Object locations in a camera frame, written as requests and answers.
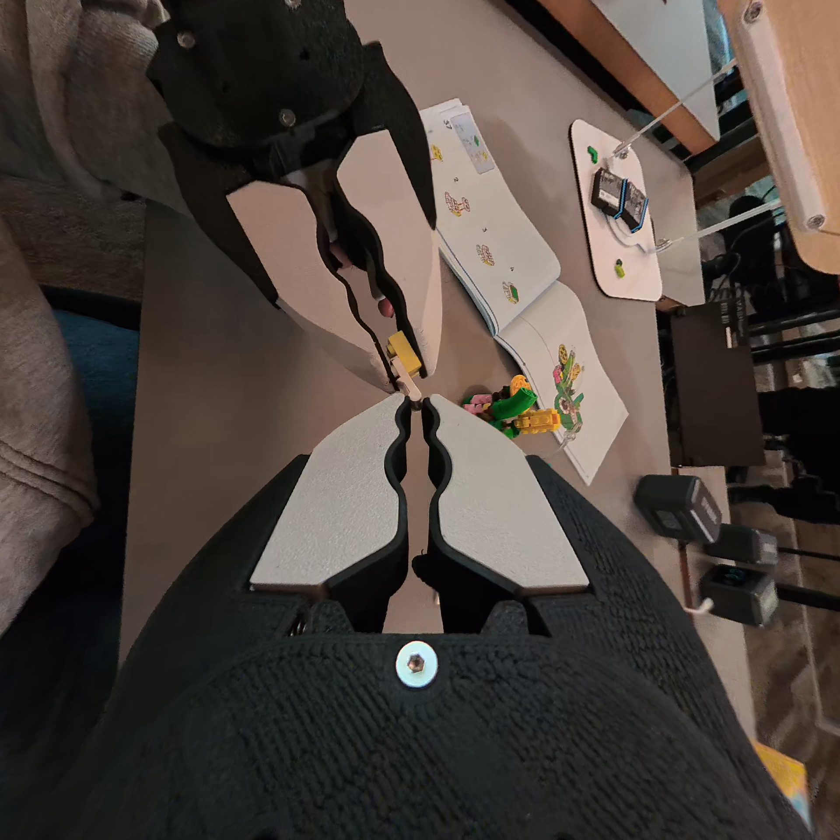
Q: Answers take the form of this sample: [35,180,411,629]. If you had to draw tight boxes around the clear plastic strap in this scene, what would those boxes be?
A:
[653,202,785,253]
[613,59,739,158]

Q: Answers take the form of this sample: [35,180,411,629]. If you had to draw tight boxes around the black metal stand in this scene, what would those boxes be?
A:
[702,193,840,526]

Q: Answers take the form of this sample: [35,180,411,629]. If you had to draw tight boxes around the lego instruction booklet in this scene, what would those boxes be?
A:
[420,98,630,487]

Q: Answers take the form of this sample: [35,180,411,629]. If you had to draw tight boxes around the wooden edged desk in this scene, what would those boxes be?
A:
[505,0,723,155]

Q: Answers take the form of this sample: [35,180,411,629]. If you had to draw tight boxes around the wooden board white edge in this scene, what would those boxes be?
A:
[715,0,840,277]

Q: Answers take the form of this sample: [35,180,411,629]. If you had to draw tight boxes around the yellow cardboard box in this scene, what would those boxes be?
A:
[748,740,811,828]

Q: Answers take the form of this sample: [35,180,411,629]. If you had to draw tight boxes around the grey battery pack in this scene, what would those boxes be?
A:
[633,474,723,544]
[697,564,781,627]
[705,524,781,567]

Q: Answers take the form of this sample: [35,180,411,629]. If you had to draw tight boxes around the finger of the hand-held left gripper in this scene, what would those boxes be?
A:
[226,184,399,393]
[333,128,442,379]

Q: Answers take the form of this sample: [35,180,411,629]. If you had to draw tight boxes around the lego flower model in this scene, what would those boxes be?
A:
[461,374,585,454]

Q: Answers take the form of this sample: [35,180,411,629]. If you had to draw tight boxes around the blue jeans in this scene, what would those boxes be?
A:
[36,285,142,657]

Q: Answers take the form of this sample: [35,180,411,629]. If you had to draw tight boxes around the black device blue bands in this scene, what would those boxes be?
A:
[591,167,651,232]

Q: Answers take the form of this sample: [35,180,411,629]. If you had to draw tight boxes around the white rounded board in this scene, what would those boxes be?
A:
[570,118,664,303]

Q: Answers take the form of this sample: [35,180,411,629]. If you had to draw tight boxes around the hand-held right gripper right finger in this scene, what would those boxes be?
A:
[412,394,592,634]

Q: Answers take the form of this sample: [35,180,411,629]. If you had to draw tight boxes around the yellow lego brick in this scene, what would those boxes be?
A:
[386,331,422,375]

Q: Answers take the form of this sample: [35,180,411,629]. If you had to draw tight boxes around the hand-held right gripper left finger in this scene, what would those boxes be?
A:
[248,392,412,634]

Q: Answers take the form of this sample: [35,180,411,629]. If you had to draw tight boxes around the black box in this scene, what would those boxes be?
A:
[669,305,767,468]

